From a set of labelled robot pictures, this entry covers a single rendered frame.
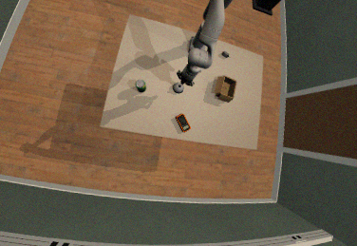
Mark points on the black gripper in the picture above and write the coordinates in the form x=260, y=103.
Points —
x=184, y=81

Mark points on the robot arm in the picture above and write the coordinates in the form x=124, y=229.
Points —
x=208, y=34

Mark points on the green and yellow drink can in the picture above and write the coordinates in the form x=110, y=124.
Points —
x=140, y=85

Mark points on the open brown cardboard box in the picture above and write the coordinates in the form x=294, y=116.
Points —
x=228, y=88

